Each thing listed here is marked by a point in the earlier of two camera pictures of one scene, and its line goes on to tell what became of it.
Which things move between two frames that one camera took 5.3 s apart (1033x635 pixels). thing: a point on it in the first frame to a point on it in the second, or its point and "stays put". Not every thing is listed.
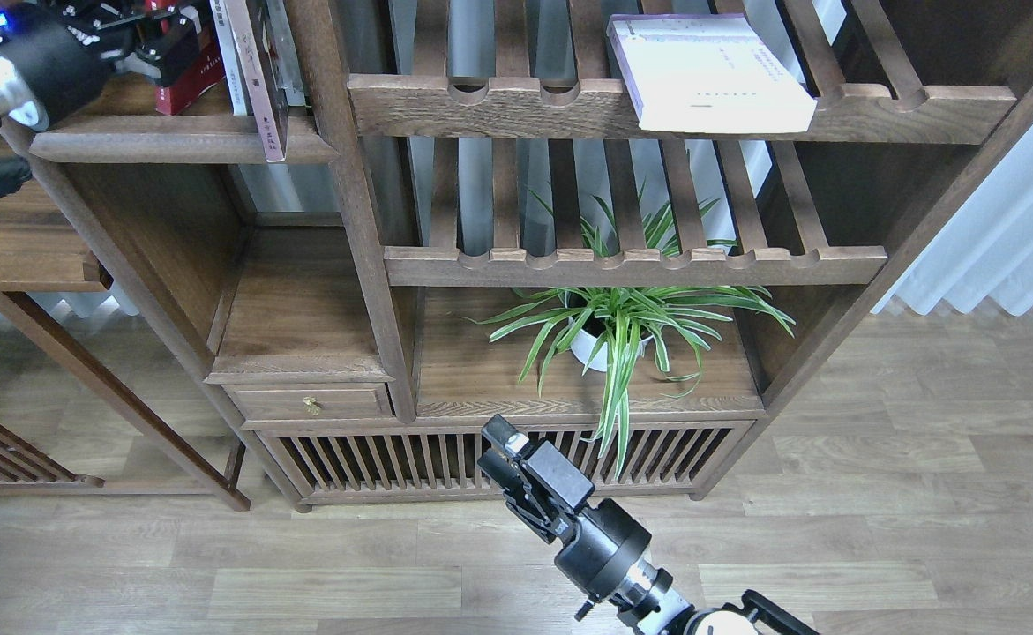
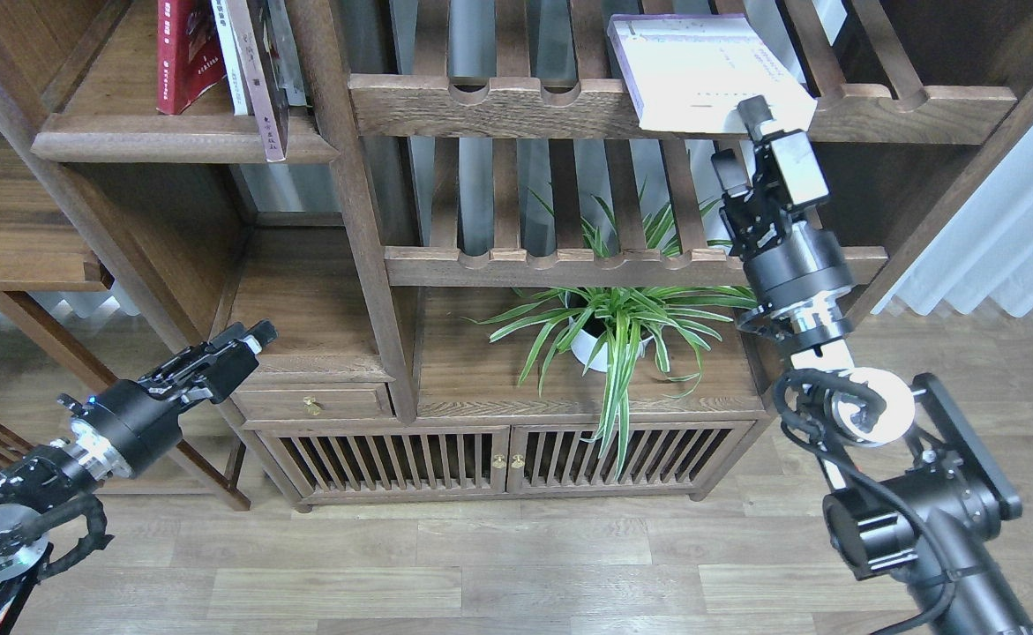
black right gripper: x=600 y=546 to x=801 y=272
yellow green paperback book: x=233 y=72 stays put
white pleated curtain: x=1014 y=235 stays put
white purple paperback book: x=707 y=72 stays put
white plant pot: x=583 y=347 stays put
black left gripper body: x=39 y=61 to x=131 y=427
